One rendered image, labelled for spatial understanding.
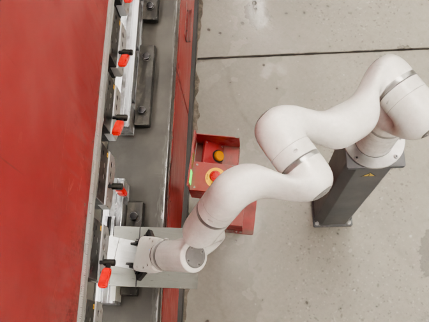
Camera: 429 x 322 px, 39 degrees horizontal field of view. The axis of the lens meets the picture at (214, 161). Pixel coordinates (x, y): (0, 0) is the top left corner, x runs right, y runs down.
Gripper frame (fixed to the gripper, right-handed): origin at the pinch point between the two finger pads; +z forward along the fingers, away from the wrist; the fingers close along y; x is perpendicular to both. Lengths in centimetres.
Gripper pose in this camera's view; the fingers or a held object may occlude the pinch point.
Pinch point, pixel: (135, 254)
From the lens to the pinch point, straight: 184.6
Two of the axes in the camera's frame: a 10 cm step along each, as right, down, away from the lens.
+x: 7.8, 3.2, 5.4
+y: -1.9, 9.4, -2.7
